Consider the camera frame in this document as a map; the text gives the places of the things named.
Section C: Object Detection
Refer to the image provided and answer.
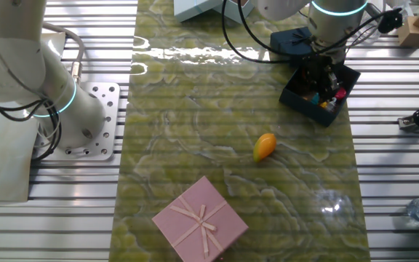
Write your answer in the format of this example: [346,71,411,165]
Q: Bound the dark blue gift box base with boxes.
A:
[279,63,362,127]

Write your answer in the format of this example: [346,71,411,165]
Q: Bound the light blue gift box base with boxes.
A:
[216,0,256,25]

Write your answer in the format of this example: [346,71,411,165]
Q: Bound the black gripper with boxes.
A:
[301,52,345,105]

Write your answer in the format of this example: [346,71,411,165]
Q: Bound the yellow toy mango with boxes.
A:
[252,132,278,164]

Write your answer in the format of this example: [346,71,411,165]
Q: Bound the dark blue ribboned box lid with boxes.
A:
[270,27,316,66]

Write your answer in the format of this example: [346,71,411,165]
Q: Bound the wooden block puzzle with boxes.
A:
[397,10,419,48]

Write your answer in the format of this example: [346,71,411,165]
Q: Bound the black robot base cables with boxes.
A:
[0,68,63,162]

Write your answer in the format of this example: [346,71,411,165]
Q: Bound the pink ribboned gift box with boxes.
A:
[151,175,250,262]

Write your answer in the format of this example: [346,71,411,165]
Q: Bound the yellow teal clear brick stack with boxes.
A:
[310,92,338,113]

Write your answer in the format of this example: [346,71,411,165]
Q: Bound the green marble pattern mat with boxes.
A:
[108,0,371,262]

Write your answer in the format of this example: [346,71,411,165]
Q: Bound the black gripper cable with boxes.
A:
[220,0,404,65]

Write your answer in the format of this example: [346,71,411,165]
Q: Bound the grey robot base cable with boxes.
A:
[40,22,86,84]

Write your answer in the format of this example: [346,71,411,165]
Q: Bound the light blue ribboned box lid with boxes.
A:
[172,0,225,22]

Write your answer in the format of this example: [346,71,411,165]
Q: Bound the silver robot mounting plate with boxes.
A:
[34,82,121,162]

